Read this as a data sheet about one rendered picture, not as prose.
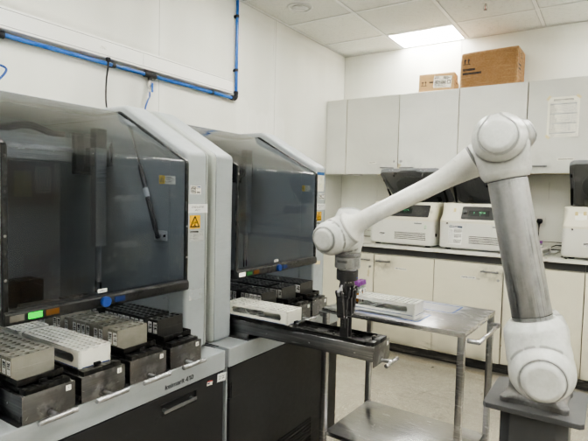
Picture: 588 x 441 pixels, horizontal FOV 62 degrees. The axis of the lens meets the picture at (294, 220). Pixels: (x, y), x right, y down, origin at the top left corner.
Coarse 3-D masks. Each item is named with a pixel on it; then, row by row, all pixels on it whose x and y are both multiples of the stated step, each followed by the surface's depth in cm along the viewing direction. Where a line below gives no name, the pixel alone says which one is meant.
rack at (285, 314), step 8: (232, 304) 193; (240, 304) 191; (248, 304) 189; (256, 304) 189; (264, 304) 190; (272, 304) 191; (280, 304) 192; (232, 312) 193; (240, 312) 191; (248, 312) 192; (256, 312) 192; (264, 312) 196; (272, 312) 182; (280, 312) 180; (288, 312) 179; (296, 312) 183; (272, 320) 182; (280, 320) 180; (288, 320) 179
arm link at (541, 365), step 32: (480, 128) 124; (512, 128) 120; (480, 160) 127; (512, 160) 123; (512, 192) 125; (512, 224) 126; (512, 256) 126; (512, 288) 128; (544, 288) 125; (512, 320) 130; (544, 320) 124; (512, 352) 125; (544, 352) 119; (544, 384) 118; (576, 384) 121
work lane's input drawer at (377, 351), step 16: (240, 320) 189; (256, 320) 185; (304, 320) 186; (272, 336) 180; (288, 336) 176; (304, 336) 172; (320, 336) 170; (336, 336) 167; (352, 336) 171; (368, 336) 172; (384, 336) 167; (336, 352) 166; (352, 352) 162; (368, 352) 159; (384, 352) 166
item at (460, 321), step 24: (336, 312) 203; (360, 312) 199; (432, 312) 202; (456, 312) 203; (480, 312) 204; (456, 336) 174; (456, 384) 175; (360, 408) 234; (384, 408) 234; (456, 408) 175; (336, 432) 209; (360, 432) 209; (384, 432) 210; (408, 432) 210; (432, 432) 211; (456, 432) 176; (480, 432) 212
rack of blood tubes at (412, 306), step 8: (360, 296) 203; (368, 296) 203; (376, 296) 203; (384, 296) 203; (392, 296) 205; (360, 304) 203; (368, 304) 203; (376, 304) 203; (384, 304) 207; (392, 304) 205; (400, 304) 193; (408, 304) 191; (416, 304) 191; (376, 312) 199; (384, 312) 197; (400, 312) 193; (408, 312) 191; (416, 312) 191
